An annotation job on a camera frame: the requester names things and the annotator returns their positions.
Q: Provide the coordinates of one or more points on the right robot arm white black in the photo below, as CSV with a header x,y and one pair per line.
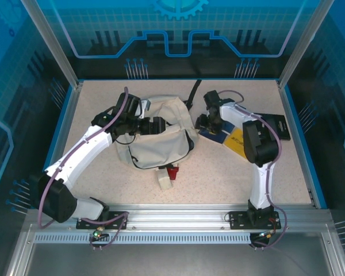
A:
x,y
261,184

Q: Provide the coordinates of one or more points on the thick yellow book boy cartoon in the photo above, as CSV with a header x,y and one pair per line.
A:
x,y
235,146

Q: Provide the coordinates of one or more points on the blue gear print panel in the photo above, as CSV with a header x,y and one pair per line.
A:
x,y
172,17

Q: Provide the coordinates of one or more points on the aluminium frame post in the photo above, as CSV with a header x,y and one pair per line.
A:
x,y
304,43
53,43

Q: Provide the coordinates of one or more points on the black book yellow title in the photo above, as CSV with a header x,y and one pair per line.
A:
x,y
281,126

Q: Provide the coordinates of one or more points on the blue printed side panel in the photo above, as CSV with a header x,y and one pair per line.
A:
x,y
333,86
11,86

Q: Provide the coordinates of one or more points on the grey metal shelf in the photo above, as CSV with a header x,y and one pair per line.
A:
x,y
175,258

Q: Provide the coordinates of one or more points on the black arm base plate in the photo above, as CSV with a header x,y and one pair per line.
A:
x,y
115,215
237,220

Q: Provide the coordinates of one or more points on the dark blue book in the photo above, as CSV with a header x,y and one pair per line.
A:
x,y
210,138

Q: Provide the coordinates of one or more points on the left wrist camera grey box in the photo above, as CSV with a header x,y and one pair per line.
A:
x,y
146,104

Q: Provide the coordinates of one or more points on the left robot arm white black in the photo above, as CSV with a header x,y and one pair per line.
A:
x,y
83,152

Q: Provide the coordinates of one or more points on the long aluminium base rail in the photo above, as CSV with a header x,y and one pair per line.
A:
x,y
175,218

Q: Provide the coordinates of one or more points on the blue table border strip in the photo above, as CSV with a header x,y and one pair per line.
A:
x,y
59,129
294,109

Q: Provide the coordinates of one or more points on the cream canvas student bag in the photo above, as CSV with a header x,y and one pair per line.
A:
x,y
155,149

